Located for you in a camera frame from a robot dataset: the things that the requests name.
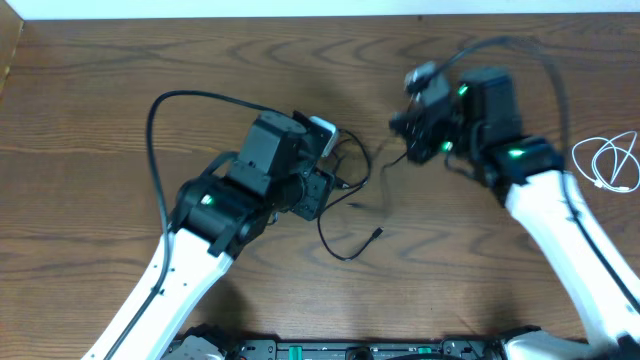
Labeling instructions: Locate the black usb cable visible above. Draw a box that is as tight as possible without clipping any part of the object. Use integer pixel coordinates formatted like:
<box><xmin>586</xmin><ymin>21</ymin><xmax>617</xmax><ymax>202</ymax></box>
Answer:
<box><xmin>315</xmin><ymin>128</ymin><xmax>409</xmax><ymax>262</ymax></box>

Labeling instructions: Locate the white usb cable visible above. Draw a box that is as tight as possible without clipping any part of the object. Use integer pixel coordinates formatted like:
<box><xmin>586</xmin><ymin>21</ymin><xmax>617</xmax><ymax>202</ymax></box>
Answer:
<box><xmin>571</xmin><ymin>130</ymin><xmax>640</xmax><ymax>194</ymax></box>

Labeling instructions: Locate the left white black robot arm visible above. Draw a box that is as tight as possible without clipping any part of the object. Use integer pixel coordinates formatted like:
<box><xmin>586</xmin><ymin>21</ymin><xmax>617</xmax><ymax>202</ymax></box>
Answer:
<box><xmin>85</xmin><ymin>170</ymin><xmax>335</xmax><ymax>359</ymax></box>

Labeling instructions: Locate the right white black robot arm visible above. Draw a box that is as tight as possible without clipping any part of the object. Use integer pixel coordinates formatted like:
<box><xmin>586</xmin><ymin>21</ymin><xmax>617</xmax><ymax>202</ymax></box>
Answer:
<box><xmin>389</xmin><ymin>66</ymin><xmax>639</xmax><ymax>359</ymax></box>

